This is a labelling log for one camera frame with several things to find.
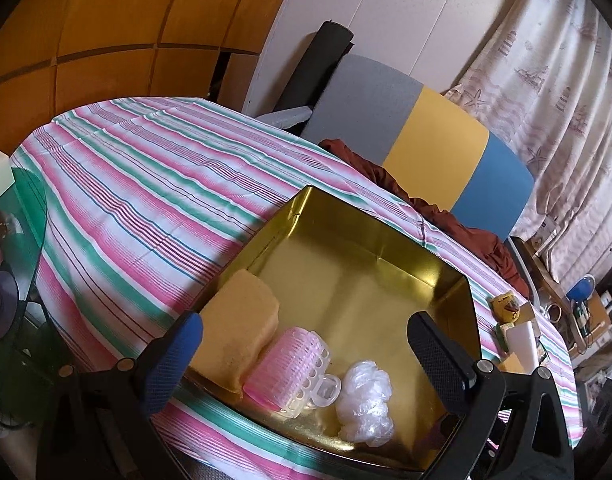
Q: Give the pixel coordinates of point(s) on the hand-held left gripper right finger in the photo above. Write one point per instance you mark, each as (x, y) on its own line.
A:
(436, 360)

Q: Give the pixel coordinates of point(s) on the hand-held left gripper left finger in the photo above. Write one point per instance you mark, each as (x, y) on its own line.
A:
(172, 360)

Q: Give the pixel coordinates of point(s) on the gold metal tin box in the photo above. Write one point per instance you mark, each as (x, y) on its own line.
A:
(366, 285)

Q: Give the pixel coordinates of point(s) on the yellow sponge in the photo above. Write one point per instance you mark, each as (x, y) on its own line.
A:
(236, 325)

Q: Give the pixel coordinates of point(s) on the crumpled clear plastic bag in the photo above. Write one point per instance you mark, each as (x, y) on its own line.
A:
(366, 400)

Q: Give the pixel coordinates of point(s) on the beige cardboard box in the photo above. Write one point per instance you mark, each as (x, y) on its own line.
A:
(525, 345)

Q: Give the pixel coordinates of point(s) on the yellow snack bag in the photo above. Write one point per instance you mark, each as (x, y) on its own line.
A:
(508, 306)

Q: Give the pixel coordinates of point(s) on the pink hair roller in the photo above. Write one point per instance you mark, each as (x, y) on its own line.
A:
(286, 365)

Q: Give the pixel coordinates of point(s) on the clear plastic hair clip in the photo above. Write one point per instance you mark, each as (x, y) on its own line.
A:
(322, 394)

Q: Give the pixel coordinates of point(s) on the dark red cloth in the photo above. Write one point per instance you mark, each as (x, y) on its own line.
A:
(466, 240)

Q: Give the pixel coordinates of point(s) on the wooden desk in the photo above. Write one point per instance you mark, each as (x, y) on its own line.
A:
(551, 280)

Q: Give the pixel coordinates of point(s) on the pink green striped tablecloth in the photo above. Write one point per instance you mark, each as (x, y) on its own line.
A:
(146, 185)

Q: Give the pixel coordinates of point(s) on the green glass side table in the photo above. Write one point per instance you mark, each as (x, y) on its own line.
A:
(26, 220)

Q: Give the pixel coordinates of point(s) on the grey yellow blue chair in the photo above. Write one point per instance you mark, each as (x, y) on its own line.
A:
(436, 135)

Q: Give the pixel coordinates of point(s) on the pale speckled pad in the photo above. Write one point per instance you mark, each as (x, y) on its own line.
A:
(286, 117)

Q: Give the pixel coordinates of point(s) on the pale printed curtain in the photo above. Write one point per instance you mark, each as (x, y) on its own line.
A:
(561, 110)

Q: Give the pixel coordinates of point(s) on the black rolled mat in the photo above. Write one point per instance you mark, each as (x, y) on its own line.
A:
(321, 65)

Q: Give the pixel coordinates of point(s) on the orange wooden wardrobe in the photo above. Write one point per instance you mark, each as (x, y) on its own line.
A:
(111, 25)

